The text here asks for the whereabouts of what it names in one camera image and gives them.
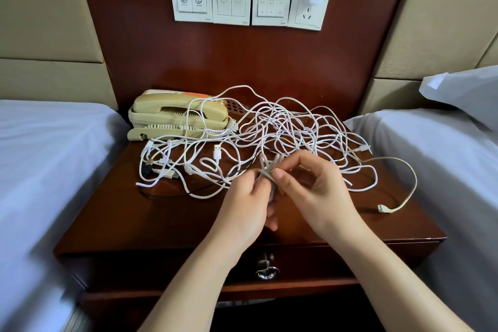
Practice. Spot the person's left forearm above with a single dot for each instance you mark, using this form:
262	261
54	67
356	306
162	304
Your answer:
194	293

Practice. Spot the person's left hand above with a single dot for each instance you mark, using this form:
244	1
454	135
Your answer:
237	219

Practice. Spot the wooden nightstand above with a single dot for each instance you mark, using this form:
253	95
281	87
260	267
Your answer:
117	223

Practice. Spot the bed white sheet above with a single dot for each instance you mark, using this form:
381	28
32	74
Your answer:
459	195
47	195

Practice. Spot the dark wooden wall panel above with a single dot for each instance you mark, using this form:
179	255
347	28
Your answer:
233	63

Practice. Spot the right bed white sheet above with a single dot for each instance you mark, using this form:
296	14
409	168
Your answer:
459	195

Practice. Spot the dark wooden drawer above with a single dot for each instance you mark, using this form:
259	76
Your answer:
117	269

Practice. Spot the white triple rocker wall switch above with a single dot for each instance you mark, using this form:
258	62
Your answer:
271	3

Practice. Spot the beige padded headboard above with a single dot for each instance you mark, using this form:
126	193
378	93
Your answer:
443	16
47	24

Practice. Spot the person's right hand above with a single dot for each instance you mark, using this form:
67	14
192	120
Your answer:
319	195

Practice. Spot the white double rocker wall switch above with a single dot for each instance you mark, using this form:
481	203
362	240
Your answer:
231	2

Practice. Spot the left bed white sheet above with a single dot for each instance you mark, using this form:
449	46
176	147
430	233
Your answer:
47	195

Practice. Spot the person's right forearm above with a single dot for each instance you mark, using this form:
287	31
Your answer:
397	289

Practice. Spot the white pillow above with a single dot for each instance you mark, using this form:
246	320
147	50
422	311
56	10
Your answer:
471	94

